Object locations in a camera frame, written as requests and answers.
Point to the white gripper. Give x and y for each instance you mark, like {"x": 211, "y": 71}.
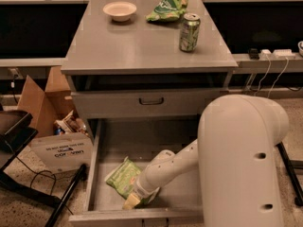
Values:
{"x": 146, "y": 190}

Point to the green jalapeno kettle chip bag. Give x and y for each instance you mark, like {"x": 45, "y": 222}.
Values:
{"x": 122, "y": 178}

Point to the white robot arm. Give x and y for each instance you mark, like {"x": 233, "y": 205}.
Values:
{"x": 234, "y": 154}

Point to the open grey middle drawer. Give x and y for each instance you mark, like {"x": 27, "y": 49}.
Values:
{"x": 178, "y": 204}

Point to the closed grey top drawer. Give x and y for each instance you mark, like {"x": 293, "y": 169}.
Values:
{"x": 124, "y": 104}

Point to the grey drawer cabinet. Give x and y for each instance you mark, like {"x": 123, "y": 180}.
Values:
{"x": 138, "y": 55}

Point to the green chip bag on counter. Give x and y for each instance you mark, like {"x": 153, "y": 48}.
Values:
{"x": 168, "y": 11}

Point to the black metal leg left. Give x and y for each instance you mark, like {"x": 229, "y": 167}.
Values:
{"x": 79, "y": 175}

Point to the black metal leg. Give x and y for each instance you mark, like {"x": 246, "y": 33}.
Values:
{"x": 288, "y": 163}
{"x": 79, "y": 175}

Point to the brown cardboard box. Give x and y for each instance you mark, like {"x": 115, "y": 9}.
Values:
{"x": 48, "y": 105}

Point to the black chair base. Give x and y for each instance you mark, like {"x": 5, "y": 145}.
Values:
{"x": 15, "y": 134}

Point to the black metal leg right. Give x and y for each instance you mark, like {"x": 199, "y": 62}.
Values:
{"x": 288, "y": 163}

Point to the green soda can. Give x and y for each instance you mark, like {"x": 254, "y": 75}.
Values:
{"x": 189, "y": 32}

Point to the white ceramic bowl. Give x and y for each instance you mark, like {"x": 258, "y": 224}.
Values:
{"x": 119, "y": 11}

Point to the black adapter on ledge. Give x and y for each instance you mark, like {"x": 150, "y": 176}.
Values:
{"x": 253, "y": 54}

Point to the white power strip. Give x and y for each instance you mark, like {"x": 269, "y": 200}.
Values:
{"x": 277, "y": 54}

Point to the black drawer handle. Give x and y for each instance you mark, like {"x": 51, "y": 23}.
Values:
{"x": 151, "y": 101}

